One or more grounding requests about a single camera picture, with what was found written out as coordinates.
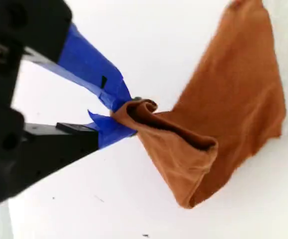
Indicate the grey and brown raglan shirt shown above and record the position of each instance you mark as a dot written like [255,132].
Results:
[233,99]

